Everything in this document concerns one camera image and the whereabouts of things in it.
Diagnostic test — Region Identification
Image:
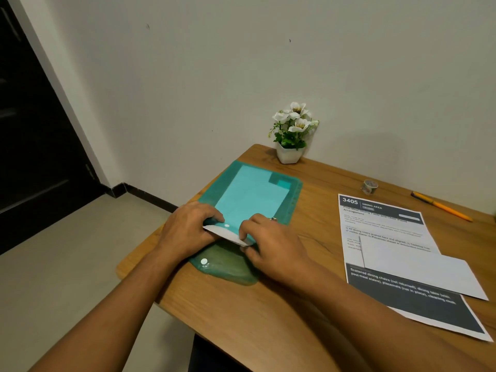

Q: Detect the person's right hand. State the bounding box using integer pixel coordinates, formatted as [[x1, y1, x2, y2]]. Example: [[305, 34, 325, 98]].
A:
[[238, 213, 315, 286]]

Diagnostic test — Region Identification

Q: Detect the person's left hand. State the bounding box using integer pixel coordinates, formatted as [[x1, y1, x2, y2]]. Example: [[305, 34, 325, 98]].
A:
[[158, 201, 226, 265]]

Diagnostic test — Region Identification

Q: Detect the green translucent snap folder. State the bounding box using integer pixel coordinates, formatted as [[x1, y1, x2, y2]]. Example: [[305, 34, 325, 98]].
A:
[[189, 160, 304, 286]]

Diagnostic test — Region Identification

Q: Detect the person's right forearm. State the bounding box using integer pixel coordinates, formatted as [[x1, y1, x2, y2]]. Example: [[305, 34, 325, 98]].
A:
[[289, 263, 493, 372]]

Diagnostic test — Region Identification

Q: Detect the person's left forearm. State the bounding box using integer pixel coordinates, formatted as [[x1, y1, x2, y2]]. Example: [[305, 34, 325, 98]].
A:
[[29, 244, 183, 372]]

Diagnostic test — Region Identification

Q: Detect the teal paper sheet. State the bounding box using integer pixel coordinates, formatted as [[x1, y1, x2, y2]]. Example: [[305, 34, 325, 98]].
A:
[[209, 165, 292, 244]]

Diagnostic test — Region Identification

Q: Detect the black skirting board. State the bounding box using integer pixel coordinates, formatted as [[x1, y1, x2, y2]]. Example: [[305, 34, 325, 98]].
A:
[[102, 183, 179, 214]]

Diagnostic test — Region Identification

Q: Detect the white potted flower plant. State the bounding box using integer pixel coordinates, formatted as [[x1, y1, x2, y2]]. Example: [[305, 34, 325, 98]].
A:
[[268, 102, 320, 165]]

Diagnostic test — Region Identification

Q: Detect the blank white envelope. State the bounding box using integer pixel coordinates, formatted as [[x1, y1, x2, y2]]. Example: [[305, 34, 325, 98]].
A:
[[358, 235, 489, 301]]

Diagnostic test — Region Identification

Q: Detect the printed paper sheet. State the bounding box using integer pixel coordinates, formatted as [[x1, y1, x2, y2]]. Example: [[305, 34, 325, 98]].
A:
[[338, 194, 494, 343]]

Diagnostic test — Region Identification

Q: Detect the dark door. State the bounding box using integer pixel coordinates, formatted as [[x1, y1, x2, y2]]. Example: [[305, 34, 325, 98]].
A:
[[0, 0, 106, 255]]

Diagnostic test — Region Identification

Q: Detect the orange pencil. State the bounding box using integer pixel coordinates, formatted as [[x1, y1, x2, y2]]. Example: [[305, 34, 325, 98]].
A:
[[410, 191, 474, 223]]

